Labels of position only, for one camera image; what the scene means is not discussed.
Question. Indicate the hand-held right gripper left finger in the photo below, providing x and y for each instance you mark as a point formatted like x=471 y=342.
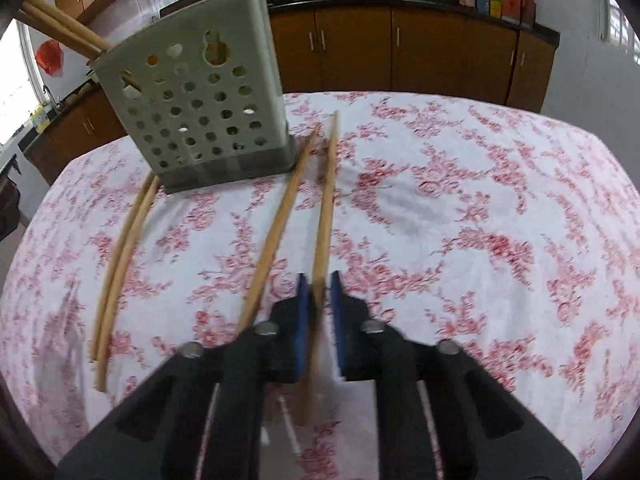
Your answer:
x=300 y=330

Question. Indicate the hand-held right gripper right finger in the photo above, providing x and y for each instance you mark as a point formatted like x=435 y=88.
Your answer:
x=340 y=330

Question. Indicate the wooden chopstick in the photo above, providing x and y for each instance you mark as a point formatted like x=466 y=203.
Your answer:
x=65 y=17
x=325 y=210
x=55 y=27
x=120 y=270
x=280 y=220
x=127 y=290

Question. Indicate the green perforated utensil holder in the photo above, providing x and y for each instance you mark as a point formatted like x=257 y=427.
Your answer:
x=200 y=110

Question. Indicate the pink floral tablecloth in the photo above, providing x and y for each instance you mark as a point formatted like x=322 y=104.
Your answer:
x=450 y=260

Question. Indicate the wooden base cabinets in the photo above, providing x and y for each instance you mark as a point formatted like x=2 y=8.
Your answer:
x=425 y=50

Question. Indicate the yellow detergent bottle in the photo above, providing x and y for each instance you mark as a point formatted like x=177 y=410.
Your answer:
x=39 y=119

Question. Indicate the sink faucet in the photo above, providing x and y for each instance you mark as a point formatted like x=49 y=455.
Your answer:
x=49 y=95

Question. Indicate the colourful seasoning boxes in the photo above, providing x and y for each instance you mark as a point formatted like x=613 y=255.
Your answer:
x=489 y=4

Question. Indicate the hanging red plastic bag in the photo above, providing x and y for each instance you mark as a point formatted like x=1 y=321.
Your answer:
x=50 y=57

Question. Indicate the tall red sauce bottles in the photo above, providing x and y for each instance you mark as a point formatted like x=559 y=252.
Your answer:
x=520 y=5

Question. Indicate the sliding glass window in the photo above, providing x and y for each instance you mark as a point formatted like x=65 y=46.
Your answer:
x=15 y=90

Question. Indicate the barred window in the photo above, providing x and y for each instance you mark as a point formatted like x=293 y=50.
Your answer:
x=622 y=25

